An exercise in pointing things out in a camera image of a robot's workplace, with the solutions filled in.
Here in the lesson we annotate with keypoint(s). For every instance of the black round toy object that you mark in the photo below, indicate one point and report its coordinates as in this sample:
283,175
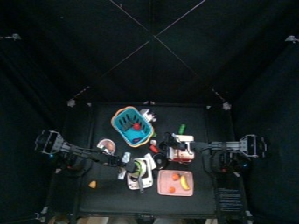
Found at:
160,160

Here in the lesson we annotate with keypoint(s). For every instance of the white toy kitchen scale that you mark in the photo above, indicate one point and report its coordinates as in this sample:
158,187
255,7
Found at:
148,180

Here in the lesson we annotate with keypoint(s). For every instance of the yellow toy banana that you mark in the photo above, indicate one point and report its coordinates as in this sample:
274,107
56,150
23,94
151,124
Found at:
184,182

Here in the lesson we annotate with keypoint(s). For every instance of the purple toy vegetable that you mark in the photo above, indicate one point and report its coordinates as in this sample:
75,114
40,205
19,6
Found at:
136,140

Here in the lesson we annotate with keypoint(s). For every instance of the red toy chili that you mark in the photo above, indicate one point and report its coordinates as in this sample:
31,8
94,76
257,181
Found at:
154,149

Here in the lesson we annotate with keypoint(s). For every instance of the white toy appliance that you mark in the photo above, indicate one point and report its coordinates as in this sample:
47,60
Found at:
148,114

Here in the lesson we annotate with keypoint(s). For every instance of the small orange toy fruit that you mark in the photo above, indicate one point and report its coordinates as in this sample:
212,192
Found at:
175,176
171,189

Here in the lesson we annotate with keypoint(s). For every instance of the small white toy bottle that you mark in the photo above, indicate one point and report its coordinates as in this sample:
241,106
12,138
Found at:
154,142

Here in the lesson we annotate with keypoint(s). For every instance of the orange toy wedge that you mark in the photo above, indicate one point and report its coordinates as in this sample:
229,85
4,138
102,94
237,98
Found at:
92,184

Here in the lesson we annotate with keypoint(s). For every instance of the pink square plate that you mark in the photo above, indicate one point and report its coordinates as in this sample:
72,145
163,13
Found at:
166,182

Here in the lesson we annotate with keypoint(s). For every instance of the green starfruit piece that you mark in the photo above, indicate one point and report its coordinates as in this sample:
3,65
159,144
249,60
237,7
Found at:
138,168

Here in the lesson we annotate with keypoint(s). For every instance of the red toy fruit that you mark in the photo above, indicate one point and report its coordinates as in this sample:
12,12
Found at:
136,126

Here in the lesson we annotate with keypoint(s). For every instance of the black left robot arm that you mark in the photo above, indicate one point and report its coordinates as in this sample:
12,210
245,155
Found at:
78,151

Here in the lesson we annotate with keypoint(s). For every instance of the red wooden box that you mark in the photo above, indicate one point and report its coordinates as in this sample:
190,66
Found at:
183,156

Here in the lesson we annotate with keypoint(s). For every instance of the metal frame corner bracket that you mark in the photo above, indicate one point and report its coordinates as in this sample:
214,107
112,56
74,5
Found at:
226,106
291,38
15,37
71,102

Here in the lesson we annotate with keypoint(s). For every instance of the teal basket orange rim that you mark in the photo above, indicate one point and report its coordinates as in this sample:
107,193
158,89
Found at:
130,128

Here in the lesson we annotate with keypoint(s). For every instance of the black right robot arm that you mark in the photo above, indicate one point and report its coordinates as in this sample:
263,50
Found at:
230,145

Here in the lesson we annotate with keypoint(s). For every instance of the green toy vegetable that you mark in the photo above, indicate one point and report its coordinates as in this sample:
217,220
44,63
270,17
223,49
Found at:
182,128

